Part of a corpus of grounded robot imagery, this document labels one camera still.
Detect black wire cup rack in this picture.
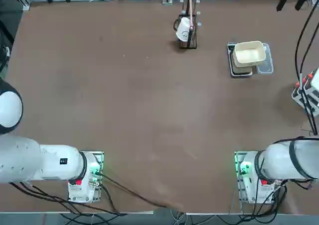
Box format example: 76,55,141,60
178,0,202,49

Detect clear plastic container lid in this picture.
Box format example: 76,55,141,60
256,43,274,75

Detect digital kitchen scale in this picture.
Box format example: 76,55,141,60
227,42,253,79

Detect black hanging arm cable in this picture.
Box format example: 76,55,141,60
295,0,319,136

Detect black base cable bundle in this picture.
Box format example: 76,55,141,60
249,180,288,216
8,181,125,216

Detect white smiley face mug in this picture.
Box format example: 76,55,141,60
173,16,194,42

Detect cream rectangular plastic tub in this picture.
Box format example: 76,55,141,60
233,40,266,75

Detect black cable across table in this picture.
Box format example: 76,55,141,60
99,173,186,211

